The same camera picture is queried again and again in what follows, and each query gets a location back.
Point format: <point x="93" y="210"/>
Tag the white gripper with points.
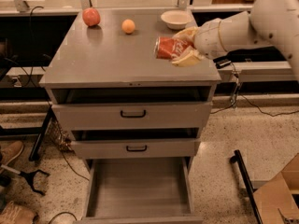
<point x="207" y="38"/>

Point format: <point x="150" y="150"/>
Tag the red coke can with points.
<point x="170" y="48"/>

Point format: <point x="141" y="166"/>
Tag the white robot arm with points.
<point x="268" y="23"/>

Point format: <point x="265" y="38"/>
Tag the grey top drawer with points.
<point x="132" y="116"/>

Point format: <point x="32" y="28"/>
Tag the grey drawer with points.
<point x="147" y="148"/>
<point x="132" y="116"/>
<point x="139" y="191"/>

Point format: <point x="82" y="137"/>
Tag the grey drawer cabinet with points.
<point x="104" y="65"/>

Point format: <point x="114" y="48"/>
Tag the grey middle drawer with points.
<point x="147" y="148"/>

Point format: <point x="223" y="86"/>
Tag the grey bottom drawer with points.
<point x="139" y="191"/>

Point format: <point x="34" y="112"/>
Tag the white paper bowl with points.
<point x="176" y="19"/>

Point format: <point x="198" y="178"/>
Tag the black power adapter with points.
<point x="222" y="63"/>

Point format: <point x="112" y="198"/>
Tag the orange fruit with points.
<point x="128" y="26"/>

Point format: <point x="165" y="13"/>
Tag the red apple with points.
<point x="91" y="16"/>

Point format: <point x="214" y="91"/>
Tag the black metal bar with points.
<point x="237" y="158"/>

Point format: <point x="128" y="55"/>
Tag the cardboard box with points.
<point x="275" y="199"/>

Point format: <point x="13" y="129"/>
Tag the black table leg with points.
<point x="34" y="152"/>

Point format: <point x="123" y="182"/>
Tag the black grabber tool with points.
<point x="29" y="177"/>

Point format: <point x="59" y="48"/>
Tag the tan shoe upper left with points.
<point x="11" y="152"/>

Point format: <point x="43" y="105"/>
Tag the tan shoe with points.
<point x="11" y="152"/>
<point x="17" y="214"/>

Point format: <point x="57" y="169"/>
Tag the tan shoe lower left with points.
<point x="17" y="214"/>

